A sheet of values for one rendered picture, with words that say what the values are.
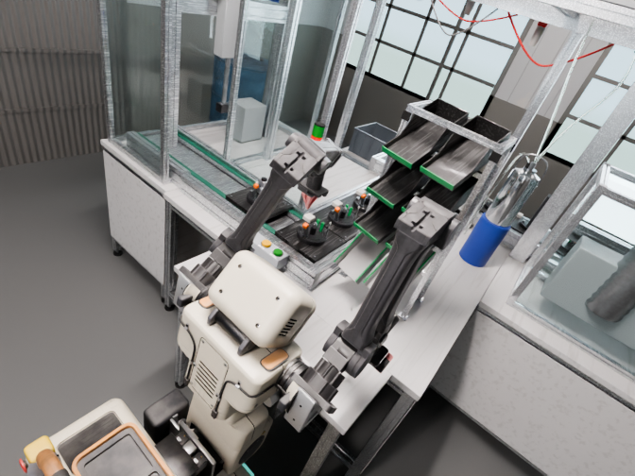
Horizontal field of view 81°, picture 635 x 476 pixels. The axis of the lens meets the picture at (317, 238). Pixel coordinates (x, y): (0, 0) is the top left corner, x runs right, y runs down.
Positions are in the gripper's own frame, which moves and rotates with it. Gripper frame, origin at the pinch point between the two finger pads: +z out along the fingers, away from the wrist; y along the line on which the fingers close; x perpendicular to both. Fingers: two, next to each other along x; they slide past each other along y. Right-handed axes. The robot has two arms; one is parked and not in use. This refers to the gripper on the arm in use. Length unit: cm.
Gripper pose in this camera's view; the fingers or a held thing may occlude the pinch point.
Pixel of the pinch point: (308, 207)
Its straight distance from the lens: 141.0
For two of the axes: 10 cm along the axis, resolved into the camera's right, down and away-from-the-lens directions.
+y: -7.6, -5.2, 3.9
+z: -2.3, 7.7, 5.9
